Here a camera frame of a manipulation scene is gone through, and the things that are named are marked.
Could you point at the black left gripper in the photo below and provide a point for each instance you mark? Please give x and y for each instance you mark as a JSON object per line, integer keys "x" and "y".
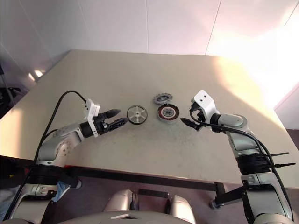
{"x": 102, "y": 123}

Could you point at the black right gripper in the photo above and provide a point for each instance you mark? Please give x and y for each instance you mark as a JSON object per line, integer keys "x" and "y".
{"x": 198, "y": 115}

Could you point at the cream spoked wheel disc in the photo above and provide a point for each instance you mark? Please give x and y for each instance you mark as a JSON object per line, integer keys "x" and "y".
{"x": 137, "y": 114}

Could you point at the motor stator with copper windings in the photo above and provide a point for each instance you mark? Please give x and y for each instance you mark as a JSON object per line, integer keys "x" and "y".
{"x": 168, "y": 112}

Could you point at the small grey round object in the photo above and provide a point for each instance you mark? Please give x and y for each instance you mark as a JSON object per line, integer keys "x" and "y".
{"x": 161, "y": 99}

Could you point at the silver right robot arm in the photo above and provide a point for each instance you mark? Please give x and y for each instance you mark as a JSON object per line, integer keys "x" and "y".
{"x": 233, "y": 121}

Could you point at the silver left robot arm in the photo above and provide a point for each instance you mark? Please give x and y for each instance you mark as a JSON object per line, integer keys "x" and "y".
{"x": 56, "y": 144}

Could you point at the red orange sheet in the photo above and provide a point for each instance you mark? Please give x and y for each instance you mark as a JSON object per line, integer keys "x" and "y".
{"x": 68, "y": 166}

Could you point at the silver rounded robot thigh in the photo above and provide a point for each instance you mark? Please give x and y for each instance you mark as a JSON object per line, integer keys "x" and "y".
{"x": 121, "y": 200}
{"x": 182, "y": 208}

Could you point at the black flat floor bar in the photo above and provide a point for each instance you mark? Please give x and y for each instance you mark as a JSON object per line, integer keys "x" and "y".
{"x": 153, "y": 193}

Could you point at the blue cloth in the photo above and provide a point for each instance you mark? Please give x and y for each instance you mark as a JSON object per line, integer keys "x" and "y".
{"x": 60, "y": 191}

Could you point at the black zip tie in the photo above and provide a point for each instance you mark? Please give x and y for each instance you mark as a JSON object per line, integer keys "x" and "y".
{"x": 286, "y": 165}
{"x": 280, "y": 154}

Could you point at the silver robot torso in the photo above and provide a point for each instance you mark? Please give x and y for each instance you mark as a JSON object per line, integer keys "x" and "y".
{"x": 116, "y": 218}

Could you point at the black tripod stand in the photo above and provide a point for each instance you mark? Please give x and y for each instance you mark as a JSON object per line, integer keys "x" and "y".
{"x": 7, "y": 93}

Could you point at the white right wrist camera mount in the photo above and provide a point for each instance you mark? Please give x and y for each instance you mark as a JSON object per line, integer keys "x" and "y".
{"x": 205, "y": 100}

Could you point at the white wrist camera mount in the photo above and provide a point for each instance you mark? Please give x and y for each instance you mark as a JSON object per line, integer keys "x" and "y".
{"x": 205, "y": 100}
{"x": 92, "y": 109}

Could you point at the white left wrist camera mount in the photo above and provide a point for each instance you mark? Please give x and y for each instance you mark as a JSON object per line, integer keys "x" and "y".
{"x": 92, "y": 109}

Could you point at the black table frame bar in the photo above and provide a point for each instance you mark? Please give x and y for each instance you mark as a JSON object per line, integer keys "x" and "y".
{"x": 144, "y": 178}

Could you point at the black table leg bracket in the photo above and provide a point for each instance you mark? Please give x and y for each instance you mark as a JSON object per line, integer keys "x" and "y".
{"x": 230, "y": 193}

